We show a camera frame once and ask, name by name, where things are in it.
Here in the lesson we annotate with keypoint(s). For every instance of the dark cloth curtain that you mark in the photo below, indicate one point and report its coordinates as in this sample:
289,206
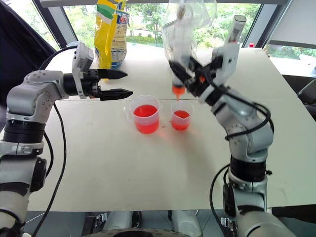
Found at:
14,49

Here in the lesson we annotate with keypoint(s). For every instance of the syringe with orange tip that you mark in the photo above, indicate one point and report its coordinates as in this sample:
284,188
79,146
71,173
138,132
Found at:
178,90

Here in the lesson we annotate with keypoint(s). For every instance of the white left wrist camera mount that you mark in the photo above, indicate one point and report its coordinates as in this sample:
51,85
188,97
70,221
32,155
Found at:
82,58

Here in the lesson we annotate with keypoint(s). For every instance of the yellow snack bag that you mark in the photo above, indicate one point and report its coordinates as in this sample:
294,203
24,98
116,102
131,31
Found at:
106,37

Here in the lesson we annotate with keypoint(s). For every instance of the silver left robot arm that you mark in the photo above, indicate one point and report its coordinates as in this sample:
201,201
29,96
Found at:
37,93

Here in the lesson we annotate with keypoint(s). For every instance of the small red bottle cap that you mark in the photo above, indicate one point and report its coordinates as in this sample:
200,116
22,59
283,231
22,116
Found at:
251,45

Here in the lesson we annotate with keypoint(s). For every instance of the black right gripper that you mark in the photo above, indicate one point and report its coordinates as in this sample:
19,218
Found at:
198,85

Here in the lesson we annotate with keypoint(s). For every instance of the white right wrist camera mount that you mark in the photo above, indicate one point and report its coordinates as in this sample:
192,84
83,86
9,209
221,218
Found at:
229,61

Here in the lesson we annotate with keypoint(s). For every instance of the grey upright tube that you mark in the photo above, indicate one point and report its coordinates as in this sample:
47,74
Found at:
237,27

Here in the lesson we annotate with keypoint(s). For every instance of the dark window frame post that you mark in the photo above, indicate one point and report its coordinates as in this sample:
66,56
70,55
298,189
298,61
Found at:
265,22
55,22

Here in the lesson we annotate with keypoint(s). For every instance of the dark office chair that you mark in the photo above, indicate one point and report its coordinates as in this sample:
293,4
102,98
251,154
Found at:
309,95

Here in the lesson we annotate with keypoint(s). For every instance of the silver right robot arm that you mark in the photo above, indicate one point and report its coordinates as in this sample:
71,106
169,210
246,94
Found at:
247,118

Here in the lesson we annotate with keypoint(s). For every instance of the small clear measuring cup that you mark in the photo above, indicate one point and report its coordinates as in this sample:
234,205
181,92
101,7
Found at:
180,123

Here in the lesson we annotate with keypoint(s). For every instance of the dark rounded robot rim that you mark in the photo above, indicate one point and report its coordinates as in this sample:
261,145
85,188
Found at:
138,233

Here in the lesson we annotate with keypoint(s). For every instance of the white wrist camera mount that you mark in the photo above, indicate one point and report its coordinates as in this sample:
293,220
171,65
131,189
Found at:
229,61
82,58

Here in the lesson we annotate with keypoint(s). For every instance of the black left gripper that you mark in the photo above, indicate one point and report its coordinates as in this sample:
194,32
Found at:
90,84

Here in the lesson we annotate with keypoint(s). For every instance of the large clear measuring cup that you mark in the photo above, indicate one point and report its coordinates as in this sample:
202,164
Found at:
146,123

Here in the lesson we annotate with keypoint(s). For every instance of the clear plastic bag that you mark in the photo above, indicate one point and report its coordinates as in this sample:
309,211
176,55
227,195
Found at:
200,14

